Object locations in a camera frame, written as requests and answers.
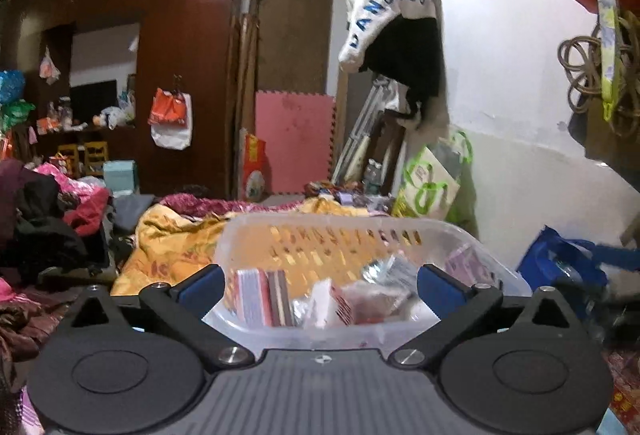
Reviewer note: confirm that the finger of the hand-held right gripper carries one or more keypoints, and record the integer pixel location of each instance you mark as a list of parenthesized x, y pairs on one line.
[(620, 255)]

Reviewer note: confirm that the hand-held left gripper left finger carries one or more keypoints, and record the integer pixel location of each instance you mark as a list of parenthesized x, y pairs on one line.
[(202, 287)]

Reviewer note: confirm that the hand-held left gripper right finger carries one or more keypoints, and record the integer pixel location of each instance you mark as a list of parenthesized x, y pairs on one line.
[(440, 287)]

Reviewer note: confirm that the clear plastic basket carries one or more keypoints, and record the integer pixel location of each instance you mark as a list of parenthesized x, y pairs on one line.
[(350, 235)]

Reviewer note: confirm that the purple packet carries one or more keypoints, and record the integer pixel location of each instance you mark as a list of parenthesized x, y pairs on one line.
[(472, 265)]

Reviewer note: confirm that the silver foil packet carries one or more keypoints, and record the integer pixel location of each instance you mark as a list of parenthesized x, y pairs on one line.
[(392, 271)]

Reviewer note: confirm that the yellow blanket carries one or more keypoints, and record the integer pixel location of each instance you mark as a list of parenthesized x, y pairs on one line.
[(170, 245)]

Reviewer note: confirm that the stack of card boxes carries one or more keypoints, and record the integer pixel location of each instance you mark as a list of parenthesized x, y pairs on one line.
[(262, 297)]

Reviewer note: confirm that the blue shopping bag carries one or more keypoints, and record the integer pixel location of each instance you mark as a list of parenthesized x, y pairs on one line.
[(550, 265)]

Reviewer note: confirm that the pink striped box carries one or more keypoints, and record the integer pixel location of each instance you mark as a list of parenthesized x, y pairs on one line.
[(360, 304)]

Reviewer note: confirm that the magenta blanket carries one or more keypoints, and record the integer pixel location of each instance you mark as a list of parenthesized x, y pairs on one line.
[(200, 204)]

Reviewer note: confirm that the green and white shopping bag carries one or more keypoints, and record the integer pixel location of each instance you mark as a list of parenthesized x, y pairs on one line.
[(430, 185)]

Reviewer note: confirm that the dark hanging bag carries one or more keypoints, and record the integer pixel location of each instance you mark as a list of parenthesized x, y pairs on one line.
[(610, 150)]

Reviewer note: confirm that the red gift bag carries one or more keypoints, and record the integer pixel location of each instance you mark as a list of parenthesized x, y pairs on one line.
[(254, 165)]

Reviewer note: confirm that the red garment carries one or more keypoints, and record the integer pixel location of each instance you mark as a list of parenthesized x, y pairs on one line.
[(87, 212)]

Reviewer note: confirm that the teal box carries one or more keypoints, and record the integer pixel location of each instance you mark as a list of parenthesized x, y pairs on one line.
[(120, 176)]

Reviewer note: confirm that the folded aluminium ladder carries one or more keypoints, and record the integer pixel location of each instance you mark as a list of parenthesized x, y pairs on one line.
[(360, 140)]

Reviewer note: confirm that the yellow wooden chair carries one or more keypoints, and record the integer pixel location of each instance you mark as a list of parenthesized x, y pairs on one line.
[(67, 159), (96, 157)]

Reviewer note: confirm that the black clothes pile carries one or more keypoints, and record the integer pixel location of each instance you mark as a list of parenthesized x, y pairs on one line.
[(45, 225)]

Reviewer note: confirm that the pink foam mat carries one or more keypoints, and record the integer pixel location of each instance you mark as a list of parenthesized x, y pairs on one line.
[(295, 145)]

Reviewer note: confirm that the orange and white plastic bag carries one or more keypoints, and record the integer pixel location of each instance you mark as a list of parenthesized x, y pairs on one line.
[(170, 120)]

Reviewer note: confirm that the black television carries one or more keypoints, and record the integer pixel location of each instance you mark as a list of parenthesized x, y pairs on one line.
[(92, 101)]

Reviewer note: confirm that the black hanging garment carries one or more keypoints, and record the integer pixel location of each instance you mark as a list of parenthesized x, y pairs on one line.
[(410, 55)]

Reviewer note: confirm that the brown wooden wardrobe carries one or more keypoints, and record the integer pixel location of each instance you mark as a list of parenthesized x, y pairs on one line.
[(190, 40)]

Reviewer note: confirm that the small white hanging bag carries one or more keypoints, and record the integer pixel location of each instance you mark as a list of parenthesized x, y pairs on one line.
[(49, 67)]

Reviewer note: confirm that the blue plastic bag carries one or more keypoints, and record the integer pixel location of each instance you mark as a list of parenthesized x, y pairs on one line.
[(11, 86)]

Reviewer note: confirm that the white jacket with blue letters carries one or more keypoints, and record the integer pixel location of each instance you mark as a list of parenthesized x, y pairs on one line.
[(385, 0)]

